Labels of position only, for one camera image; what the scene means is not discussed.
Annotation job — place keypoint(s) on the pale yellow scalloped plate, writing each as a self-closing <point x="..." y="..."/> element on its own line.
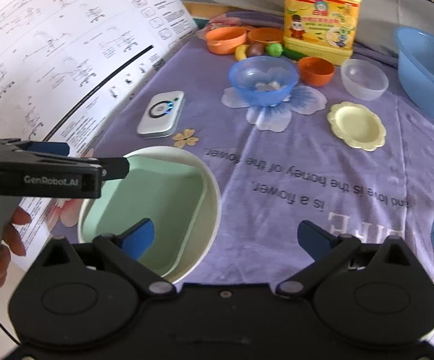
<point x="357" y="126"/>

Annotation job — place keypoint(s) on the brown toy fruit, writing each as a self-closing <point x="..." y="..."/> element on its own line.
<point x="255" y="49"/>

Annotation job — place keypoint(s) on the blue plastic basin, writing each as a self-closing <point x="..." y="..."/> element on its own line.
<point x="415" y="66"/>

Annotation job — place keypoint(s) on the orange toy cup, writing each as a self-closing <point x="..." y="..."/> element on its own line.
<point x="266" y="36"/>
<point x="225" y="40"/>

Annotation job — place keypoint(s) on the blue translucent bowl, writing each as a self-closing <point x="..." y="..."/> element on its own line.
<point x="263" y="81"/>

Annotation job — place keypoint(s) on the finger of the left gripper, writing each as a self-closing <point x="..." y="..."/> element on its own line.
<point x="49" y="148"/>

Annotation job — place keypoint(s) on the purple floral cloth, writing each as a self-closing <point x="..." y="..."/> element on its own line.
<point x="278" y="167"/>

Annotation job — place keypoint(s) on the green toy vegetable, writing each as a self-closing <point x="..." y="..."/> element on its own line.
<point x="277" y="50"/>

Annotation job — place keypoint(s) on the orange plastic bowl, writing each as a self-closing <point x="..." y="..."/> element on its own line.
<point x="315" y="71"/>

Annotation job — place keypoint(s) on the white instruction sheet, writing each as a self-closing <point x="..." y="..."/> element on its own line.
<point x="66" y="66"/>

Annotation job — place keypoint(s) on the person left hand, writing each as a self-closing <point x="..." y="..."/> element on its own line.
<point x="12" y="242"/>

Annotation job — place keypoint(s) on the yellow toy banana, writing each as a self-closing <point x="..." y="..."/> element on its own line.
<point x="241" y="52"/>

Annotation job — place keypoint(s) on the yellow detergent bottle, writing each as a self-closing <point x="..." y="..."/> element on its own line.
<point x="320" y="28"/>

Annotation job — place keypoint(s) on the white small device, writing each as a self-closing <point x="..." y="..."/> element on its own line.
<point x="162" y="115"/>

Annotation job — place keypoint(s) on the clear plastic bowl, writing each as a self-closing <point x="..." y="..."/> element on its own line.
<point x="363" y="80"/>

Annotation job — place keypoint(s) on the green square plate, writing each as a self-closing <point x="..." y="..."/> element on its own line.
<point x="170" y="194"/>

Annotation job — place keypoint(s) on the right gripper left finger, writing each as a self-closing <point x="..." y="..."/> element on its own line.
<point x="123" y="252"/>

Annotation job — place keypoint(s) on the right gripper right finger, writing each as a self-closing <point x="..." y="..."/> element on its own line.
<point x="330" y="253"/>

